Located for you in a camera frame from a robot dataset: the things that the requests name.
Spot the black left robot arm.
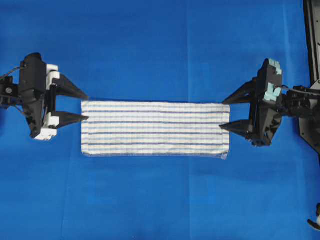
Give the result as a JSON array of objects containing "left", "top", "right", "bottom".
[{"left": 0, "top": 52, "right": 89, "bottom": 141}]

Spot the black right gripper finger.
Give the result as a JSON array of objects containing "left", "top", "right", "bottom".
[
  {"left": 219, "top": 119, "right": 251, "bottom": 140},
  {"left": 222, "top": 77, "right": 257, "bottom": 105}
]

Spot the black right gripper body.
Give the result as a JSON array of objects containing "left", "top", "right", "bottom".
[{"left": 248, "top": 58, "right": 282, "bottom": 147}]

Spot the blue table cloth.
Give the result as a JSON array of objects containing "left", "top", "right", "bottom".
[{"left": 0, "top": 0, "right": 320, "bottom": 240}]

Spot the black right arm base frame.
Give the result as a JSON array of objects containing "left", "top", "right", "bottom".
[{"left": 299, "top": 0, "right": 320, "bottom": 153}]

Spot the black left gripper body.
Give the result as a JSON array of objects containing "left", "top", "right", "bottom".
[{"left": 18, "top": 52, "right": 60, "bottom": 141}]

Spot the blue striped white towel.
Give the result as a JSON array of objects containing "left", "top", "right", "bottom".
[{"left": 81, "top": 101, "right": 231, "bottom": 158}]

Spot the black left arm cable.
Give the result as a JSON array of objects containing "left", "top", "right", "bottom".
[{"left": 0, "top": 65, "right": 27, "bottom": 81}]

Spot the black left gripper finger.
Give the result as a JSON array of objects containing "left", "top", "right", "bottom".
[
  {"left": 56, "top": 111, "right": 89, "bottom": 128},
  {"left": 55, "top": 74, "right": 89, "bottom": 99}
]

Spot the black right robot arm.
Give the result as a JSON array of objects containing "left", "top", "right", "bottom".
[{"left": 220, "top": 58, "right": 320, "bottom": 147}]

